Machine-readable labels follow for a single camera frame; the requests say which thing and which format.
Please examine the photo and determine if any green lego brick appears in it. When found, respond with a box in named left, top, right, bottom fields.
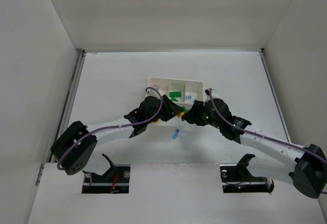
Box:
left=169, top=91, right=182, bottom=98

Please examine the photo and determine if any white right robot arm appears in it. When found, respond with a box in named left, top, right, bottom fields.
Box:
left=182, top=97, right=326, bottom=198

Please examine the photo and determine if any green long lego piece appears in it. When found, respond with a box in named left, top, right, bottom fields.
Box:
left=170, top=97, right=179, bottom=102

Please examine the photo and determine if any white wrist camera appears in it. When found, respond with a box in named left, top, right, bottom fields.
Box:
left=153, top=84, right=160, bottom=91
left=205, top=88, right=219, bottom=99

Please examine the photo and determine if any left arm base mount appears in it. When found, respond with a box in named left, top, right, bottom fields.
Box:
left=82, top=154, right=131, bottom=194

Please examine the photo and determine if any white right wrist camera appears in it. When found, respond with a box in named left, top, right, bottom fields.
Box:
left=205, top=88, right=219, bottom=99

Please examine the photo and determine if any yellow green lego cluster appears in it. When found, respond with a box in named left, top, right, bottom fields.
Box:
left=178, top=108, right=189, bottom=118

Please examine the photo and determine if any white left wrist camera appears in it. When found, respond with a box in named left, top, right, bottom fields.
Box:
left=153, top=84, right=160, bottom=91

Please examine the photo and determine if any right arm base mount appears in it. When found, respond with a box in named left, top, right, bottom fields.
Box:
left=220, top=154, right=275, bottom=193

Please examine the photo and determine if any small blue lego pair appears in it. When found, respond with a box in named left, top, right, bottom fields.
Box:
left=172, top=129, right=179, bottom=139

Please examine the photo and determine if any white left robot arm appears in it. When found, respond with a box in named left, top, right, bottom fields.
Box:
left=51, top=95, right=184, bottom=176

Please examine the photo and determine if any white three-compartment container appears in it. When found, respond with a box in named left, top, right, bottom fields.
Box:
left=148, top=78, right=206, bottom=109

